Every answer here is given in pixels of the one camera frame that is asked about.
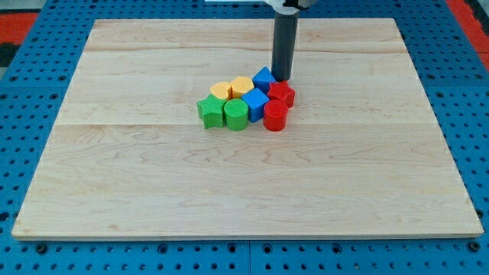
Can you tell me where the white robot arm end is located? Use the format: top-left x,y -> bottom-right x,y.
264,0 -> 318,15

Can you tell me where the green star block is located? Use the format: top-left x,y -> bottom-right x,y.
196,94 -> 226,128

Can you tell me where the red star block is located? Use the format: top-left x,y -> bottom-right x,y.
267,81 -> 296,108

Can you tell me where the green cylinder block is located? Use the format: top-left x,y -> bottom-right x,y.
224,99 -> 248,131

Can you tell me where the red cylinder block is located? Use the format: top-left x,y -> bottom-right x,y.
263,99 -> 289,131

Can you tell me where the blue cube block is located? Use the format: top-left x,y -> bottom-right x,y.
241,88 -> 270,123

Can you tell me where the yellow hexagon block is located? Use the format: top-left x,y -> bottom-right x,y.
231,76 -> 254,99

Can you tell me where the yellow heart block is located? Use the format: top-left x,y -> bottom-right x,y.
209,82 -> 232,101

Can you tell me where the blue triangular block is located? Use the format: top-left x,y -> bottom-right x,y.
252,66 -> 276,94

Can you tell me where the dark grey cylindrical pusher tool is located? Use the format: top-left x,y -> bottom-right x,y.
271,12 -> 298,82

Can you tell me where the light wooden board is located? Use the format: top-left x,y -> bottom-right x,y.
11,18 -> 484,241

